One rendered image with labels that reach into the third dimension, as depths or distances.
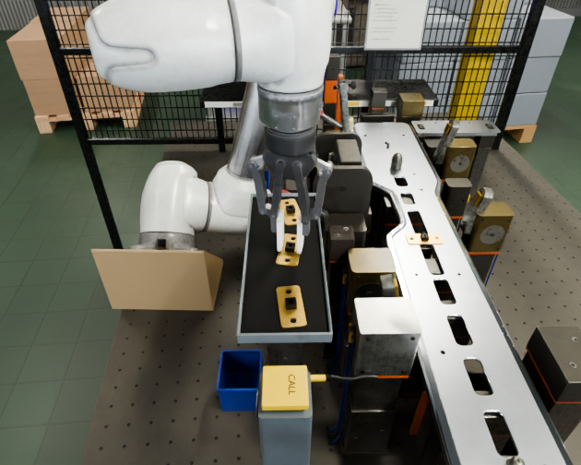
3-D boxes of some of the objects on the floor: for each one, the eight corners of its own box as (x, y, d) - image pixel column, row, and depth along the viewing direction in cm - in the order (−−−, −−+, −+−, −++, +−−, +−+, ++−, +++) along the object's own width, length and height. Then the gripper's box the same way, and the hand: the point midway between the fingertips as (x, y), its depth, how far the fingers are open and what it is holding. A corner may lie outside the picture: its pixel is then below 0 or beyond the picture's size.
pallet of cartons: (158, 78, 477) (144, 4, 432) (135, 130, 380) (113, 40, 334) (73, 81, 472) (50, 5, 426) (27, 134, 375) (-9, 42, 329)
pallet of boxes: (483, 103, 426) (524, -44, 351) (530, 142, 363) (593, -28, 288) (360, 110, 412) (374, -42, 338) (386, 152, 349) (413, -23, 275)
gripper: (230, 128, 62) (242, 256, 77) (343, 137, 60) (333, 267, 75) (243, 107, 68) (252, 230, 83) (347, 114, 66) (337, 239, 81)
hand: (290, 232), depth 77 cm, fingers open, 3 cm apart
